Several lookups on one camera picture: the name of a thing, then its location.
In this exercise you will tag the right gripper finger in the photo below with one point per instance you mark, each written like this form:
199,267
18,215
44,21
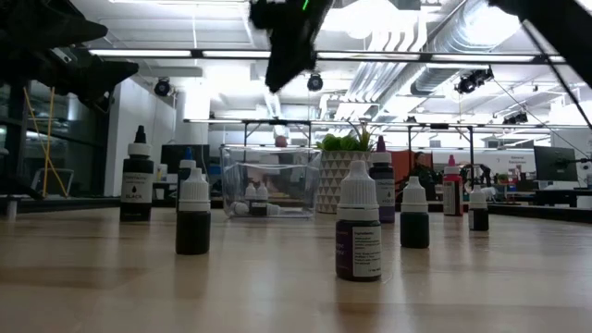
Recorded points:
284,55
312,44

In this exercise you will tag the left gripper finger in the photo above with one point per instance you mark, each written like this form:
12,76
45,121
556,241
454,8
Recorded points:
65,23
92,74

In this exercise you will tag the large black food colouring bottle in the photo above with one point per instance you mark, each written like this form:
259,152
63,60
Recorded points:
137,185

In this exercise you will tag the large blue food colouring bottle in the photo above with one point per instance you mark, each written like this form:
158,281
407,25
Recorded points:
187,163

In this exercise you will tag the clear plastic container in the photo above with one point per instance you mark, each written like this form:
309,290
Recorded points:
296,185

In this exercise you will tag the small yellow-green food colouring bottle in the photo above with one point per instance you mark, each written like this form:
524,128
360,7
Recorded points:
262,190

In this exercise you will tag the large violet food colouring bottle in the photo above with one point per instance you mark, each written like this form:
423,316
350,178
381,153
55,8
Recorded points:
386,194

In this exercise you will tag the small purple food colouring bottle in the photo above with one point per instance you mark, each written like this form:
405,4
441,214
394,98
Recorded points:
358,250

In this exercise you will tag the small teal food colouring bottle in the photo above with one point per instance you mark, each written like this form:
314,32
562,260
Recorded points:
414,231

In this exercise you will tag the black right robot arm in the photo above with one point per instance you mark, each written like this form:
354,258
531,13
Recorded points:
564,32

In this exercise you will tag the large red food colouring bottle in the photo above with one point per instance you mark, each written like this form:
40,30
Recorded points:
452,194

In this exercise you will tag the black ceiling spotlight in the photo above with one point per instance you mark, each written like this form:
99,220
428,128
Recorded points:
472,81
162,87
315,82
515,119

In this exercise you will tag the linear ceiling light bar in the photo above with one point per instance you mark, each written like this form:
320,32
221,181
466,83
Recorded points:
139,53

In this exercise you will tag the black metal rig stand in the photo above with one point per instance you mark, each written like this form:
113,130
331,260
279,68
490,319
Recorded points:
439,126
259,122

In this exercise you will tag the person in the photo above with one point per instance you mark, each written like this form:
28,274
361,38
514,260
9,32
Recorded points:
420,173
280,141

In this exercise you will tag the black computer monitor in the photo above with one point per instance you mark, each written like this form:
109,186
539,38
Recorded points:
555,164
171,157

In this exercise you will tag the succulent in white patterned pot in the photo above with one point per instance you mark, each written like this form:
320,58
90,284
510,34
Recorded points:
337,180

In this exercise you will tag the blue storage bin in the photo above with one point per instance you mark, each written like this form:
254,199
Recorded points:
214,173

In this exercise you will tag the orange partition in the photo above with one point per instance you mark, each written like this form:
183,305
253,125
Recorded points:
402,162

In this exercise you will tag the black desk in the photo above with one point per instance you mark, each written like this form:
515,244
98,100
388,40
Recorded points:
555,196

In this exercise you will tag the grey chair frame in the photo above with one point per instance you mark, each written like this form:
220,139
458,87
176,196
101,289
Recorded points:
54,182

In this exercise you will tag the black aluminium rig frame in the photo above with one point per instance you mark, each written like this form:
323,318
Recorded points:
69,204

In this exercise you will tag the white cylinder post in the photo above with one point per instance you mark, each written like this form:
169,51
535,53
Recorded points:
11,210

